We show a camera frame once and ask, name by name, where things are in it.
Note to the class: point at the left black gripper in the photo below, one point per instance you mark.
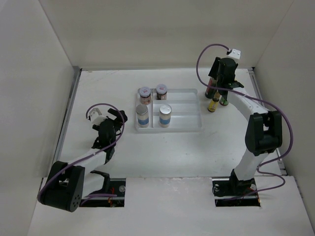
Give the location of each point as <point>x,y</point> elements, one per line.
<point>226,76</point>

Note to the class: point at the dark soy sauce bottle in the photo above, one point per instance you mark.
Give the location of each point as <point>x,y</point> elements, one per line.
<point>211,89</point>

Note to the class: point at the red sauce bottle yellow cap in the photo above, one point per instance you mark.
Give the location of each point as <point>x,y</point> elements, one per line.
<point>223,101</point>

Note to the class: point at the blue label jar silver lid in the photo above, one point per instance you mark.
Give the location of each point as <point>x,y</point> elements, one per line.
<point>142,115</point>

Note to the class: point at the orange spice jar white lid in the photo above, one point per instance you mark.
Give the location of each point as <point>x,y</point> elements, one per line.
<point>145,95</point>

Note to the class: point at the dark spice jar white lid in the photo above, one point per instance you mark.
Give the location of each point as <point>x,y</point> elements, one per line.
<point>161,92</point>

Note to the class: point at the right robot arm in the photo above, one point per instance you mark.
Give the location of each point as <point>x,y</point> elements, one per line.
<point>264,130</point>

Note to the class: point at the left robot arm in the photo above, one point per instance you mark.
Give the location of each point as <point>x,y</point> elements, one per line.
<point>71,185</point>

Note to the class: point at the small yellow label bottle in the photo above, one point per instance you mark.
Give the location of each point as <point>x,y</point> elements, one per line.
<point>214,102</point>

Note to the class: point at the white divided organizer tray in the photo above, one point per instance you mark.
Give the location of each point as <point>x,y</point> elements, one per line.
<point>185,115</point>

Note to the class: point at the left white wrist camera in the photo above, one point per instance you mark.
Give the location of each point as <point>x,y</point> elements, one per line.
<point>95,116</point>

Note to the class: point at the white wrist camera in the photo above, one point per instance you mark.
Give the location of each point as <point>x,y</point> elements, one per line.
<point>95,116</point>
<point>234,54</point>

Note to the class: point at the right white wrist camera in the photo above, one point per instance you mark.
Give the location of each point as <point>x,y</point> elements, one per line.
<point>234,54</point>

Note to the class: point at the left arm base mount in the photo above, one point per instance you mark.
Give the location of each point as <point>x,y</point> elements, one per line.
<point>100,190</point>

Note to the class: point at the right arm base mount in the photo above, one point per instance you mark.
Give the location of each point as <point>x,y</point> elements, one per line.
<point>235,194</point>

